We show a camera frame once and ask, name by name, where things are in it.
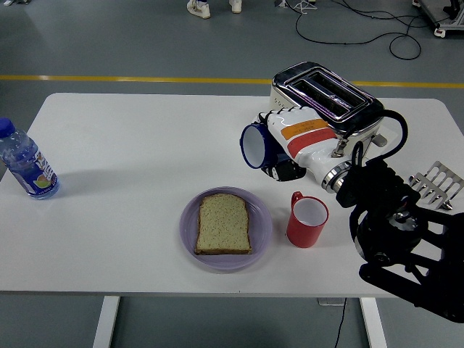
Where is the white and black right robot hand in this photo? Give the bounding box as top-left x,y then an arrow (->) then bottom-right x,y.
255,106 -> 351,186

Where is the blue enamel mug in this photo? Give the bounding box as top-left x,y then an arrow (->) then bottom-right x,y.
239,122 -> 280,170

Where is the slice of toast bread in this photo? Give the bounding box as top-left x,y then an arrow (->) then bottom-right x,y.
194,193 -> 252,256

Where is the cream and chrome toaster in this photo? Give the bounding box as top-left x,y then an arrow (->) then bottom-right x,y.
270,61 -> 388,162

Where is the red enamel mug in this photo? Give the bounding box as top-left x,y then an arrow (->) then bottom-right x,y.
286,191 -> 330,249

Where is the purple round plate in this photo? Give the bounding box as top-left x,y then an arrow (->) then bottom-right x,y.
179,186 -> 273,271

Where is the silver metal toast rack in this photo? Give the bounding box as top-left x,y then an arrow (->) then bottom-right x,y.
408,160 -> 464,211

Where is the white table leg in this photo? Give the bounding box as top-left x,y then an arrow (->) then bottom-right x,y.
92,296 -> 121,348
360,297 -> 388,348

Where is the clear water bottle blue cap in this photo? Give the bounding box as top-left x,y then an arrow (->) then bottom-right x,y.
0,117 -> 61,201

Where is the black floor cable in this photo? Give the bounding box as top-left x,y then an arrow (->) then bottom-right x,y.
295,0 -> 450,60

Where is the white floor cable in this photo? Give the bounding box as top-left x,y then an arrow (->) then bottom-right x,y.
291,0 -> 316,15

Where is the thin black hanging cable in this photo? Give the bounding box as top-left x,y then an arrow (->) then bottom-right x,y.
333,297 -> 348,348

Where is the wheeled equipment frame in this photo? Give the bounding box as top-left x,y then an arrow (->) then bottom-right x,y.
412,0 -> 464,37

